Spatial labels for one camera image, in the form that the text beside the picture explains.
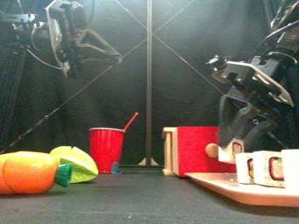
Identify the toy sushi roll piece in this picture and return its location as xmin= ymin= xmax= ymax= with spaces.
xmin=253 ymin=150 xmax=286 ymax=188
xmin=235 ymin=151 xmax=258 ymax=186
xmin=218 ymin=137 xmax=247 ymax=165

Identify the red plastic cup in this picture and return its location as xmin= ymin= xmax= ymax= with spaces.
xmin=89 ymin=127 xmax=127 ymax=175

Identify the small blue toy piece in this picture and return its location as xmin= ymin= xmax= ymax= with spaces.
xmin=111 ymin=162 xmax=123 ymax=175

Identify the white tray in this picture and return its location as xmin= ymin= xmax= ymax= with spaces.
xmin=183 ymin=171 xmax=299 ymax=208

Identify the orange toy carrot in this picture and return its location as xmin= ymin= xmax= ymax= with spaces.
xmin=0 ymin=150 xmax=74 ymax=196

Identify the green toy lime wedge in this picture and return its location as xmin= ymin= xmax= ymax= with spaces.
xmin=50 ymin=145 xmax=101 ymax=185

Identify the round wooden drawer knob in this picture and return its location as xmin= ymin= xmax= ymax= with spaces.
xmin=205 ymin=143 xmax=221 ymax=159

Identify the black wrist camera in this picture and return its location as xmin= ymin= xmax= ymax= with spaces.
xmin=203 ymin=55 xmax=235 ymax=77

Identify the red drinking straw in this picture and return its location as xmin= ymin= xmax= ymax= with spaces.
xmin=123 ymin=112 xmax=141 ymax=132

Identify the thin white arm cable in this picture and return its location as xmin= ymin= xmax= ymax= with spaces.
xmin=25 ymin=47 xmax=63 ymax=71

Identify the thin diagonal brace wire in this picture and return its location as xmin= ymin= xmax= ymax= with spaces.
xmin=0 ymin=0 xmax=197 ymax=155
xmin=113 ymin=0 xmax=227 ymax=88

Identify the grey vertical frame pole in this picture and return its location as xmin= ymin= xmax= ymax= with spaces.
xmin=138 ymin=0 xmax=162 ymax=167

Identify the red wooden drawer box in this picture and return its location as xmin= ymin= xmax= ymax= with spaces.
xmin=161 ymin=125 xmax=239 ymax=179

